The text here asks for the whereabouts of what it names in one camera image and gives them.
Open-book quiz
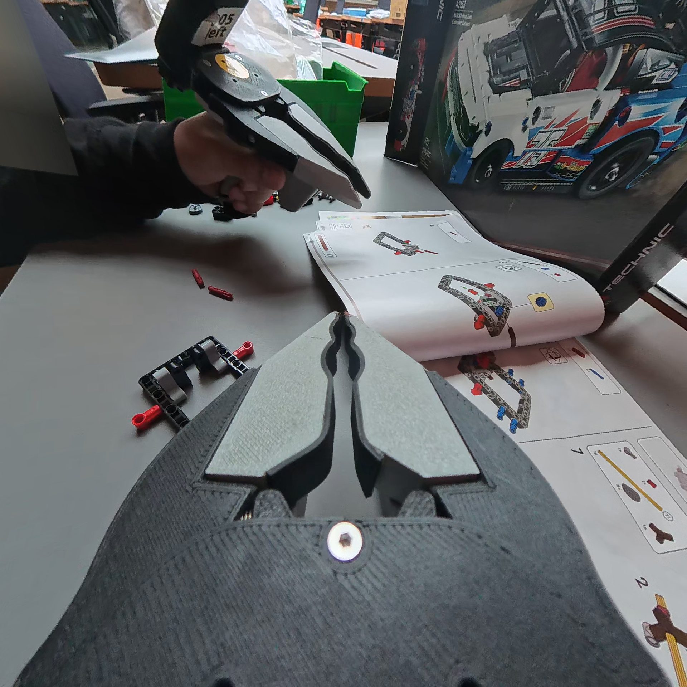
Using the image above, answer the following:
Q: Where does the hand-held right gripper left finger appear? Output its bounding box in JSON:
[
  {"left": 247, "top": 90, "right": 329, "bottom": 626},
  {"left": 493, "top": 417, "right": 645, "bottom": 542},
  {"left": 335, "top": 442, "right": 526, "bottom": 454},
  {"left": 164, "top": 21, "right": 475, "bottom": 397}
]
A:
[{"left": 204, "top": 311, "right": 344, "bottom": 518}]

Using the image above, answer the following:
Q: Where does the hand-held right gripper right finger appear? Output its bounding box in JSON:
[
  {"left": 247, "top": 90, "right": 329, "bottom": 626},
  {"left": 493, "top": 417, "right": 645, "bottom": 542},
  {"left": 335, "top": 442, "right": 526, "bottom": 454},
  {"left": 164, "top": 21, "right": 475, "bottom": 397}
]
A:
[{"left": 341, "top": 314, "right": 481, "bottom": 517}]

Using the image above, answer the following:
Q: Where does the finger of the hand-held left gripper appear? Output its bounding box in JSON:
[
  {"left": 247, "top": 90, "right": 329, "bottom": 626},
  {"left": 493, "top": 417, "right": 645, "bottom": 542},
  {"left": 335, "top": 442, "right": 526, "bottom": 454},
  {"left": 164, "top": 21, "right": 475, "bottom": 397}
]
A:
[
  {"left": 258, "top": 113, "right": 364, "bottom": 213},
  {"left": 284, "top": 97, "right": 371, "bottom": 199}
]

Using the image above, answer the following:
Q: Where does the black lego frame assembly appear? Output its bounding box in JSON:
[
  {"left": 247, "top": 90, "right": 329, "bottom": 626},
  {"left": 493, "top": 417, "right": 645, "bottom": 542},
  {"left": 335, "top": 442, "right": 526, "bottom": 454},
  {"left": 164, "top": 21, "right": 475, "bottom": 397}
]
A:
[{"left": 131, "top": 336, "right": 254, "bottom": 430}]

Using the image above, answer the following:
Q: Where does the pile of lego pieces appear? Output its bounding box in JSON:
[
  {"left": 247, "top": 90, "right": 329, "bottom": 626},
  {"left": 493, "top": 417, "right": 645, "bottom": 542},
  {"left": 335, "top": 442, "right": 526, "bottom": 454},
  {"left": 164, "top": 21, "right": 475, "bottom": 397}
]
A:
[{"left": 188, "top": 188, "right": 339, "bottom": 221}]

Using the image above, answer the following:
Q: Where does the lego instruction booklet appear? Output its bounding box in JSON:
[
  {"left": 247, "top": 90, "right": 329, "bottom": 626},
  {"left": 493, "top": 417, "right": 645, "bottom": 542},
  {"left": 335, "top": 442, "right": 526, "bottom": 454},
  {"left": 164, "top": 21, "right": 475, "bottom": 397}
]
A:
[{"left": 303, "top": 210, "right": 687, "bottom": 687}]

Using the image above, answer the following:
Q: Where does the race car lego box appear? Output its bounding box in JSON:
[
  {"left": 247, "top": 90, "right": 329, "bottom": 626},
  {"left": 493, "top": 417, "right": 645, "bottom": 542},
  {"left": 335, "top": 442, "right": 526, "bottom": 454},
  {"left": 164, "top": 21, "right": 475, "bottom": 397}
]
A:
[{"left": 384, "top": 0, "right": 687, "bottom": 315}]

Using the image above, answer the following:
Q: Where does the person's left hand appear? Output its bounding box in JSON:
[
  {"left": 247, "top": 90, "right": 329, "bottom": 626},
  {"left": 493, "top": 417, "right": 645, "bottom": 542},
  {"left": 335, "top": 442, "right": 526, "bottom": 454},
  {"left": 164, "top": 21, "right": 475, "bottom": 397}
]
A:
[{"left": 174, "top": 113, "right": 288, "bottom": 215}]

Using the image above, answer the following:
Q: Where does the green plastic bin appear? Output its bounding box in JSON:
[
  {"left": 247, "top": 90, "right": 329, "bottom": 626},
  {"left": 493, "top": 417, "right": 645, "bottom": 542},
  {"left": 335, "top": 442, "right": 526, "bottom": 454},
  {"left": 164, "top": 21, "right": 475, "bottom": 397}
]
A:
[{"left": 162, "top": 60, "right": 368, "bottom": 157}]

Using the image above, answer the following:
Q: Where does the clear plastic bag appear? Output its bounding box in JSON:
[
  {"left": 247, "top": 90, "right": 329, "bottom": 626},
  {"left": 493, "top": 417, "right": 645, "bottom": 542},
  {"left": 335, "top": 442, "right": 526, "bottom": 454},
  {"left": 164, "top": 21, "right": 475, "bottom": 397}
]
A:
[{"left": 215, "top": 0, "right": 325, "bottom": 84}]

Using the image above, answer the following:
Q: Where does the grey slotted table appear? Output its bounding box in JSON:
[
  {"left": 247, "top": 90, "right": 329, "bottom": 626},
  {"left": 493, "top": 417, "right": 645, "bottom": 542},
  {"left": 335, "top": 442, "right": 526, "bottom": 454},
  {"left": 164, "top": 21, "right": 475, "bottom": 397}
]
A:
[{"left": 322, "top": 38, "right": 400, "bottom": 97}]

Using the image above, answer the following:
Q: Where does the grey topped wooden table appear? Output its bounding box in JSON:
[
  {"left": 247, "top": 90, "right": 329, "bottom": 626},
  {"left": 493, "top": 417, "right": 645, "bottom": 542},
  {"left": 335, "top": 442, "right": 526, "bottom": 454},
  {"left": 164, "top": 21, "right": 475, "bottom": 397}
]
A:
[{"left": 64, "top": 27, "right": 167, "bottom": 89}]

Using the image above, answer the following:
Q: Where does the background storage shelf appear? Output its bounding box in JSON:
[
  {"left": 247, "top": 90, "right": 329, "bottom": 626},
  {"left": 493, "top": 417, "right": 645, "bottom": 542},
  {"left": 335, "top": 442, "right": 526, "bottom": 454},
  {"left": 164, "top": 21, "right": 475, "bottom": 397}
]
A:
[{"left": 317, "top": 0, "right": 409, "bottom": 49}]

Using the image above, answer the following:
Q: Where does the dark office chair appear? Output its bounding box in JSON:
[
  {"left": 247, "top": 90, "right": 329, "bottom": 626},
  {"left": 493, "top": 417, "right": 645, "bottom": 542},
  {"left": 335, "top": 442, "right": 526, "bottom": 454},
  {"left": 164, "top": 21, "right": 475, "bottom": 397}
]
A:
[{"left": 16, "top": 0, "right": 164, "bottom": 121}]

